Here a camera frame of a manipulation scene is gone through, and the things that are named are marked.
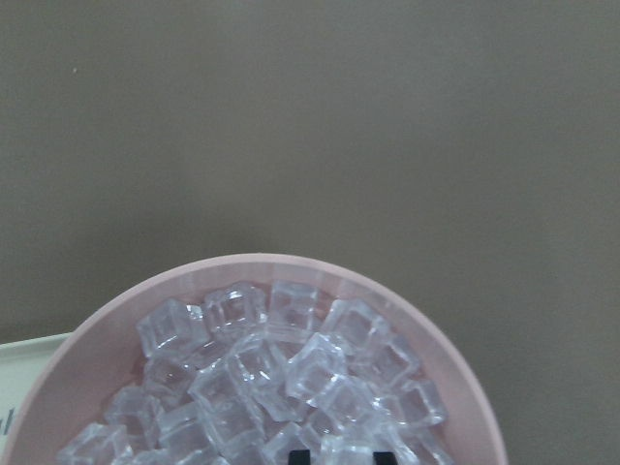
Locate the pink bowl of ice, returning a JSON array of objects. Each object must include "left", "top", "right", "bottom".
[{"left": 1, "top": 253, "right": 508, "bottom": 464}]

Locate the cream plastic tray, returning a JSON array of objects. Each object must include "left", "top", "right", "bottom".
[{"left": 0, "top": 333, "right": 70, "bottom": 450}]

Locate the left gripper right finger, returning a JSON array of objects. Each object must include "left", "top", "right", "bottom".
[{"left": 373, "top": 450, "right": 395, "bottom": 465}]

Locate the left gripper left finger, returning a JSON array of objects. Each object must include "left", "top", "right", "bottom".
[{"left": 288, "top": 449, "right": 310, "bottom": 465}]

